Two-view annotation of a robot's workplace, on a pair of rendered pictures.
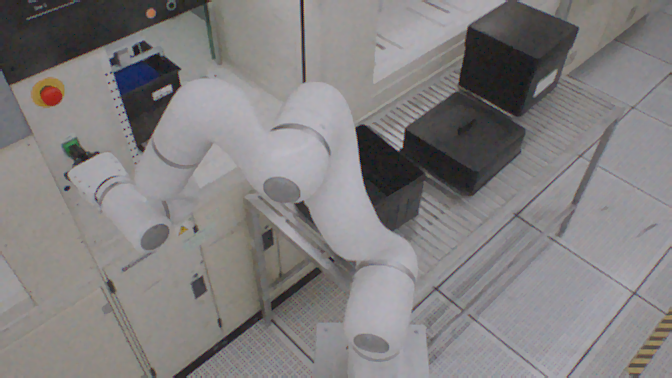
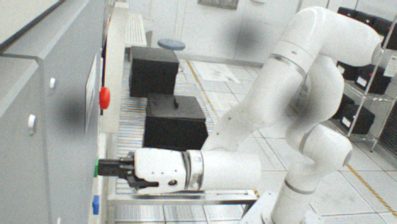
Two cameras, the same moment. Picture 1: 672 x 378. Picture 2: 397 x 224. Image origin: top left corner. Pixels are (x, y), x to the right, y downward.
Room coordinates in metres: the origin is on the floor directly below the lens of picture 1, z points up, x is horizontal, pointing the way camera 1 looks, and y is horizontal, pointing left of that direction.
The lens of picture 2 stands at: (0.51, 0.95, 1.60)
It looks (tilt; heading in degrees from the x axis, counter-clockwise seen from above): 26 degrees down; 298
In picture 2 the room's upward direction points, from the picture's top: 11 degrees clockwise
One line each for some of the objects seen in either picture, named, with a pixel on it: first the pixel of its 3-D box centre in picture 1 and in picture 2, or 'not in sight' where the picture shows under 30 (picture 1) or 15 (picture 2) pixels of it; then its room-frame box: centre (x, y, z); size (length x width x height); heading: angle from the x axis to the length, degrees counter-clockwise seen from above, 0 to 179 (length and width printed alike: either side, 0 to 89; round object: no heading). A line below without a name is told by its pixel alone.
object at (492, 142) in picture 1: (464, 136); (174, 110); (1.41, -0.41, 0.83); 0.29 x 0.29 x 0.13; 46
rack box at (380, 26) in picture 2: not in sight; (389, 34); (0.58, -2.88, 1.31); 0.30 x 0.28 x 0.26; 135
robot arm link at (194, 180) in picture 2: (116, 196); (191, 170); (0.78, 0.45, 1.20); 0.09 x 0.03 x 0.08; 135
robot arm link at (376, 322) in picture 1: (377, 320); (318, 161); (0.59, -0.08, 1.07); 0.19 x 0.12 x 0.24; 168
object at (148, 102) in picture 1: (130, 87); not in sight; (1.33, 0.60, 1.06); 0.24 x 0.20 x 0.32; 135
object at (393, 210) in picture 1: (356, 188); (174, 150); (1.15, -0.05, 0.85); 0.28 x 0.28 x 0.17; 40
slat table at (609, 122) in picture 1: (437, 219); (159, 175); (1.43, -0.38, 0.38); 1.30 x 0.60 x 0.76; 135
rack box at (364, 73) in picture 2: not in sight; (372, 78); (0.58, -2.92, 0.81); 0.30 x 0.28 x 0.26; 133
